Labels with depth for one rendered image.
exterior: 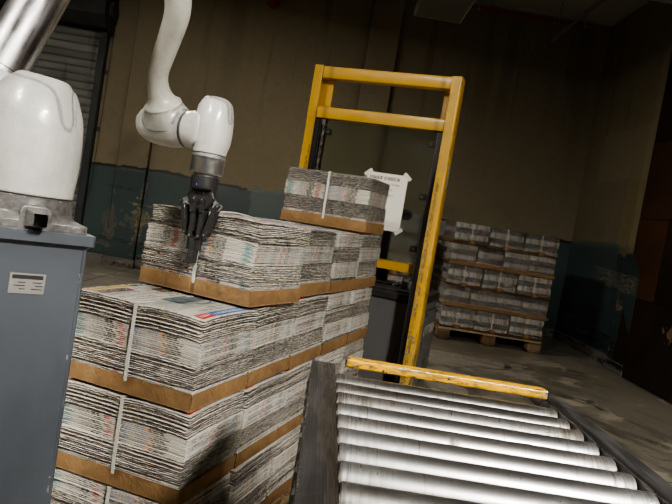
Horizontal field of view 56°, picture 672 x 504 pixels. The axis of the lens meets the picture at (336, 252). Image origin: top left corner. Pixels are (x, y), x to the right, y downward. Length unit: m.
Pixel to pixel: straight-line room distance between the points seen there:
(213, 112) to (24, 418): 0.87
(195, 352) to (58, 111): 0.62
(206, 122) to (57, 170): 0.59
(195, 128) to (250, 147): 6.92
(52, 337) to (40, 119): 0.39
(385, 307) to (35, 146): 2.31
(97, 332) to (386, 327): 1.87
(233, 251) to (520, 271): 5.68
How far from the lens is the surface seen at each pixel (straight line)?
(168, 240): 1.85
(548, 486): 0.97
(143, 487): 1.68
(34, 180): 1.23
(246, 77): 8.80
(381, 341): 3.27
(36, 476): 1.35
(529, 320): 7.30
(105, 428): 1.71
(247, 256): 1.70
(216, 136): 1.72
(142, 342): 1.60
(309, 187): 2.65
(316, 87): 3.29
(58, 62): 9.42
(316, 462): 0.84
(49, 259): 1.23
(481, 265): 7.05
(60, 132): 1.24
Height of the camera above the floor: 1.11
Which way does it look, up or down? 3 degrees down
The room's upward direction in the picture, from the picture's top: 9 degrees clockwise
